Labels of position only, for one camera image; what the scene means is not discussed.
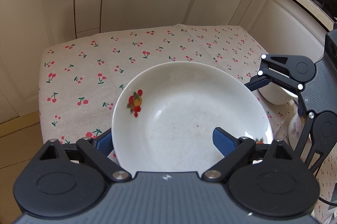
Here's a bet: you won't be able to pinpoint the white floral bowl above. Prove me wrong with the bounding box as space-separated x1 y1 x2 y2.
259 83 298 105

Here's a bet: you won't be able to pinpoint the large white fruit-print plate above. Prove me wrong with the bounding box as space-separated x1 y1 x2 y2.
111 61 273 174

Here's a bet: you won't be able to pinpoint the white kitchen cabinets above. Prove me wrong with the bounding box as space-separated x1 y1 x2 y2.
1 0 330 123

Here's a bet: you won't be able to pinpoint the cherry print tablecloth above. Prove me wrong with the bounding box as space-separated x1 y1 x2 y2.
38 23 337 222

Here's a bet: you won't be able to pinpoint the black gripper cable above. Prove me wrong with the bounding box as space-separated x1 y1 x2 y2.
318 195 337 207

